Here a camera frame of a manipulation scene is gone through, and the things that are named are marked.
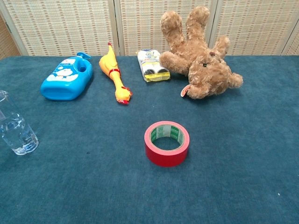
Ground woven folding screen panel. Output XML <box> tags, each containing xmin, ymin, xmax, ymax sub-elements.
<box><xmin>114</xmin><ymin>0</ymin><xmax>218</xmax><ymax>56</ymax></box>
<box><xmin>0</xmin><ymin>14</ymin><xmax>21</xmax><ymax>60</ymax></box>
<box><xmin>209</xmin><ymin>0</ymin><xmax>299</xmax><ymax>56</ymax></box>
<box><xmin>281</xmin><ymin>23</ymin><xmax>299</xmax><ymax>56</ymax></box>
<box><xmin>0</xmin><ymin>0</ymin><xmax>120</xmax><ymax>57</ymax></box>

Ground yellow rubber chicken toy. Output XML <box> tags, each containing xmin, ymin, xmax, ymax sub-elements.
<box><xmin>99</xmin><ymin>42</ymin><xmax>133</xmax><ymax>105</ymax></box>

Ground transparent plastic water bottle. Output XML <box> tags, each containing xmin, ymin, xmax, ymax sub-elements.
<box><xmin>0</xmin><ymin>90</ymin><xmax>39</xmax><ymax>156</ymax></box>

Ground brown plush teddy bear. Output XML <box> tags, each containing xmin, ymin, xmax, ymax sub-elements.
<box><xmin>159</xmin><ymin>6</ymin><xmax>244</xmax><ymax>100</ymax></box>

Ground red adhesive tape roll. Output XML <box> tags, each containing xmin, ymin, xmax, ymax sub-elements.
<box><xmin>144</xmin><ymin>120</ymin><xmax>191</xmax><ymax>168</ymax></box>

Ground blue cartoon lotion pump bottle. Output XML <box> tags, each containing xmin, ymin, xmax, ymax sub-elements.
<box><xmin>40</xmin><ymin>51</ymin><xmax>94</xmax><ymax>101</ymax></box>

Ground white yellow packaged rolls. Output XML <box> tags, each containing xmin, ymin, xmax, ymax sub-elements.
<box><xmin>136</xmin><ymin>49</ymin><xmax>171</xmax><ymax>83</ymax></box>

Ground teal blue table cloth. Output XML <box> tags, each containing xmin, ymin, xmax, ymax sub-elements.
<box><xmin>0</xmin><ymin>55</ymin><xmax>299</xmax><ymax>224</ymax></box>

